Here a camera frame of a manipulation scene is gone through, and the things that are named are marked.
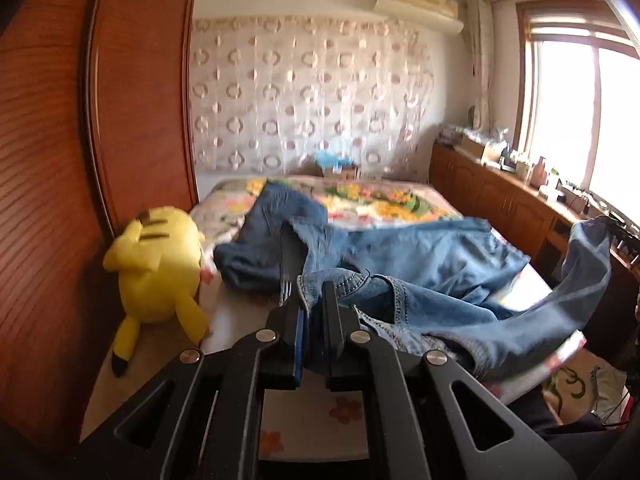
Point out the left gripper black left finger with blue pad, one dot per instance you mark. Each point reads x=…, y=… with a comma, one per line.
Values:
x=198, y=417

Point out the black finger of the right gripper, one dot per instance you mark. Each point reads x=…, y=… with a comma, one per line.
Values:
x=624, y=243

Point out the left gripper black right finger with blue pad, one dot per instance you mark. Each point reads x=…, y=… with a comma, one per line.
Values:
x=427, y=417

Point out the blue denim jeans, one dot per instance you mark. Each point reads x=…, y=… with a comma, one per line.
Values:
x=422, y=286

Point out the long wooden cabinet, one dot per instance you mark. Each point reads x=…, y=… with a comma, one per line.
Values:
x=535, y=226

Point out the bed with floral sheet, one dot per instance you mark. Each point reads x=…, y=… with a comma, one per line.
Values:
x=402, y=316

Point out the pink bottle on cabinet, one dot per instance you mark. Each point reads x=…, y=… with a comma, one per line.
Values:
x=539, y=175

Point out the patterned floor rug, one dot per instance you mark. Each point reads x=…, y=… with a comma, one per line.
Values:
x=587, y=384

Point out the cardboard box on cabinet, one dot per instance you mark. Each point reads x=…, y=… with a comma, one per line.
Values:
x=481, y=150

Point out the yellow Pikachu plush toy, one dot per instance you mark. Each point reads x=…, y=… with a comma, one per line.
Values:
x=158, y=262

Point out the box with blue item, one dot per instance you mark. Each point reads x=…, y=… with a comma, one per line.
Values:
x=336, y=167

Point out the wooden headboard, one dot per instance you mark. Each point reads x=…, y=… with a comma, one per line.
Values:
x=94, y=130

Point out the window with wooden frame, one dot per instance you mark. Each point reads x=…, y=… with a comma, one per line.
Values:
x=579, y=101

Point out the wall air conditioner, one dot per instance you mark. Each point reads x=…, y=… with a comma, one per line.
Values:
x=438, y=15

